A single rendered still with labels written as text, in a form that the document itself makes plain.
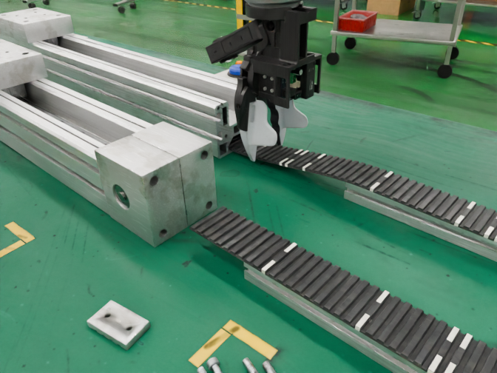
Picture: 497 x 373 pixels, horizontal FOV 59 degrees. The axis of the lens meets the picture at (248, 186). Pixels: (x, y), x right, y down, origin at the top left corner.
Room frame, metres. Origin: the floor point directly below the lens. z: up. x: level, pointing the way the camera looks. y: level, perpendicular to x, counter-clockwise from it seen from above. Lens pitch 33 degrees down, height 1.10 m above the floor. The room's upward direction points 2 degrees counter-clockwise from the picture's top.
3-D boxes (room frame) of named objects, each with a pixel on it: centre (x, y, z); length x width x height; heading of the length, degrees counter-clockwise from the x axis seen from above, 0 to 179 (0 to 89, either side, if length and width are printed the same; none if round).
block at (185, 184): (0.45, 0.10, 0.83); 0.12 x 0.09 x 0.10; 137
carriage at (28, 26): (1.06, 0.48, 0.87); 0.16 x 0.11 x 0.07; 47
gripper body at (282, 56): (0.56, -0.04, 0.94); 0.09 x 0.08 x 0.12; 47
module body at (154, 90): (0.89, 0.30, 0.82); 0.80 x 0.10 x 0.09; 47
